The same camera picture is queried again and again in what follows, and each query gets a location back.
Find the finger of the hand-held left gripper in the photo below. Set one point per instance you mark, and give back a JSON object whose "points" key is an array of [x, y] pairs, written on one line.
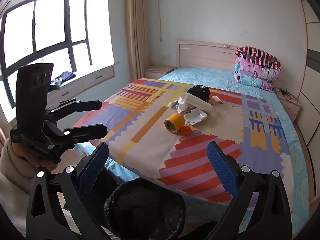
{"points": [[90, 105], [92, 131]]}

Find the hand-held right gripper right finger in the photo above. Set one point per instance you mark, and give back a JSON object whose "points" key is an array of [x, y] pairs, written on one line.
{"points": [[222, 170]]}

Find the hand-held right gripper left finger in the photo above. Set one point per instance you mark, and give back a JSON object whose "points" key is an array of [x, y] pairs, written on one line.
{"points": [[93, 170]]}

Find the orange bottle cap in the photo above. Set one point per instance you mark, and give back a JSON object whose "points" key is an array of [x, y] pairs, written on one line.
{"points": [[186, 131]]}

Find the white foam food container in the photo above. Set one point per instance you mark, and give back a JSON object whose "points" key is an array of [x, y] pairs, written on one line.
{"points": [[196, 117]]}

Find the trash bin with black bag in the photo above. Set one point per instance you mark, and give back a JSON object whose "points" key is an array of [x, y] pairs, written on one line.
{"points": [[142, 210]]}

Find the white paper roll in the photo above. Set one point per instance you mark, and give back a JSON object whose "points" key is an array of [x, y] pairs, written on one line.
{"points": [[200, 102]]}

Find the white tissue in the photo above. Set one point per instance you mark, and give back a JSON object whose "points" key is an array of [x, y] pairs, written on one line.
{"points": [[183, 106]]}

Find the person's left forearm white sleeve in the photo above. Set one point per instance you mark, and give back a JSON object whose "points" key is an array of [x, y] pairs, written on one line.
{"points": [[12, 185]]}

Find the person's left hand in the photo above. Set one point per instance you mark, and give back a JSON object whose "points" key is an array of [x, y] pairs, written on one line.
{"points": [[26, 155]]}

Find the wooden window seat drawers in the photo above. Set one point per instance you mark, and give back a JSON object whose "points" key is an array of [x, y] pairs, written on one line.
{"points": [[97, 77]]}

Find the dark clothes pile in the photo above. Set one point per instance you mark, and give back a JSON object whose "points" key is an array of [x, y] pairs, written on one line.
{"points": [[63, 78]]}

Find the colourful patterned blanket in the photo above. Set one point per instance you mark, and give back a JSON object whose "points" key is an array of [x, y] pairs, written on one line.
{"points": [[150, 135]]}

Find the small pink and white item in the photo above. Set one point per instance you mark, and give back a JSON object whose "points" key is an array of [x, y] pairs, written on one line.
{"points": [[217, 100]]}

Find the wooden nightstand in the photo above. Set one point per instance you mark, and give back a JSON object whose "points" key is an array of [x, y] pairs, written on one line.
{"points": [[158, 71], [290, 108]]}

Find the black cloth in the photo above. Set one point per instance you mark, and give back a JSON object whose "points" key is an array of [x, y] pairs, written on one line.
{"points": [[198, 91]]}

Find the small crumpled wrapper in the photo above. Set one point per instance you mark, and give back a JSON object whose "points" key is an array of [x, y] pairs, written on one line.
{"points": [[173, 103]]}

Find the black framed window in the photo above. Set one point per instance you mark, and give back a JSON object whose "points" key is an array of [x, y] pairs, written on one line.
{"points": [[67, 17]]}

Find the beige curtain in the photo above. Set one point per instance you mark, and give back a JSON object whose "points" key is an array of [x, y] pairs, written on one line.
{"points": [[136, 30]]}

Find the blue floral folded quilt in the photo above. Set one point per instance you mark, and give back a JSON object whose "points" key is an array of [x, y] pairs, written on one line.
{"points": [[250, 81]]}

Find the bed with colourful cover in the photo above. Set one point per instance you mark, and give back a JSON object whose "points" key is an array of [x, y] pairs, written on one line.
{"points": [[200, 75]]}

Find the pink floral folded quilt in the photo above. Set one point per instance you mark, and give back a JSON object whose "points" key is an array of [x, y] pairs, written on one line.
{"points": [[252, 67]]}

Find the striped pillow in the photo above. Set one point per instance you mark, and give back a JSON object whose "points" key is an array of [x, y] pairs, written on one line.
{"points": [[257, 55]]}

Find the white and grey wardrobe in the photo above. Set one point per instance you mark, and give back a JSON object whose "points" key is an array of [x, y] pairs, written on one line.
{"points": [[311, 55]]}

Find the white wall socket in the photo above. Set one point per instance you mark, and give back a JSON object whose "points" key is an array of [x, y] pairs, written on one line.
{"points": [[166, 58]]}

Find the wooden bed frame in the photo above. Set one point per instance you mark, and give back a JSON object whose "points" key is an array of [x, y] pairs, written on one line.
{"points": [[200, 55]]}

